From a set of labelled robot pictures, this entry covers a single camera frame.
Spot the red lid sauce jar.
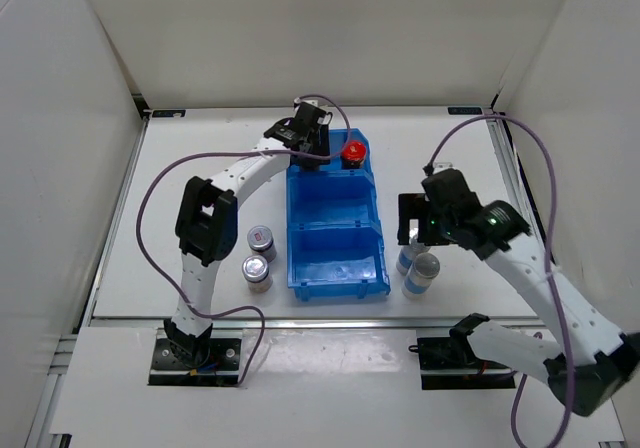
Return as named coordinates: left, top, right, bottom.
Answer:
left=340, top=140, right=368, bottom=170

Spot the silver lid white shaker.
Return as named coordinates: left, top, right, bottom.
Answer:
left=396, top=235, right=430, bottom=275

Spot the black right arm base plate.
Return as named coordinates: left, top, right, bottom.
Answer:
left=408, top=337, right=516, bottom=391

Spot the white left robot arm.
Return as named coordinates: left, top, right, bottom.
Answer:
left=164, top=101, right=391, bottom=368

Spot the blue plastic divided bin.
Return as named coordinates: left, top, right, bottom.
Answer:
left=286, top=128, right=391, bottom=302

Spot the white lid spice jar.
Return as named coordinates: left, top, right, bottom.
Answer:
left=247, top=225, right=277, bottom=263
left=241, top=255, right=273, bottom=293

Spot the silver lid blue-striped shaker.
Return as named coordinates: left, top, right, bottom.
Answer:
left=402, top=252, right=440, bottom=299

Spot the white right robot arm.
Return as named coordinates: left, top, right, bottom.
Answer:
left=412, top=168, right=639, bottom=417

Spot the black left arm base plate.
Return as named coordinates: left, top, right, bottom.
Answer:
left=147, top=330, right=242, bottom=388

